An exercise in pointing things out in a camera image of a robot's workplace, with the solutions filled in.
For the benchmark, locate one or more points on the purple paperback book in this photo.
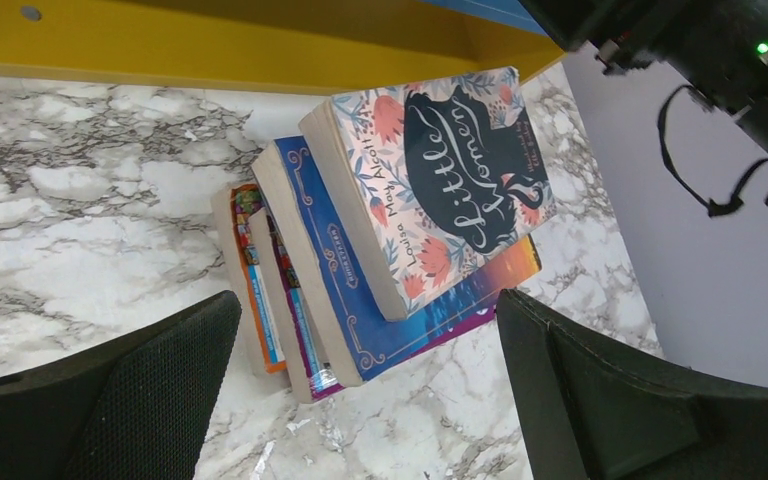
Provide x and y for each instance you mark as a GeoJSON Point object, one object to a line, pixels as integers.
{"type": "Point", "coordinates": [290, 333]}

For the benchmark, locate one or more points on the Jane Eyre blue book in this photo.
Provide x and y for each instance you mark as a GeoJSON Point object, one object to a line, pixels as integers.
{"type": "Point", "coordinates": [358, 342]}

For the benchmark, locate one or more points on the colourful wooden bookshelf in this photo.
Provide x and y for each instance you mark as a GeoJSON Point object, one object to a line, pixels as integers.
{"type": "Point", "coordinates": [297, 47]}

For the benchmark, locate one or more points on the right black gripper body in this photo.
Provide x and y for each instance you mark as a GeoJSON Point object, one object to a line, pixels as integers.
{"type": "Point", "coordinates": [720, 48]}

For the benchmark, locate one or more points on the Little Women floral book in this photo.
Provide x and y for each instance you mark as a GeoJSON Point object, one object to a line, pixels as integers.
{"type": "Point", "coordinates": [431, 180]}

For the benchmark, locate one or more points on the orange paperback book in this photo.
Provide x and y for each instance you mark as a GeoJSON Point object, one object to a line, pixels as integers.
{"type": "Point", "coordinates": [231, 208]}

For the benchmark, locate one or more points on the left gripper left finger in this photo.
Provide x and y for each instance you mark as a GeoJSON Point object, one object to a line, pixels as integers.
{"type": "Point", "coordinates": [135, 407]}

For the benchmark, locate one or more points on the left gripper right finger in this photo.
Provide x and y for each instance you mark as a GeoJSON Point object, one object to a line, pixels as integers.
{"type": "Point", "coordinates": [592, 407]}

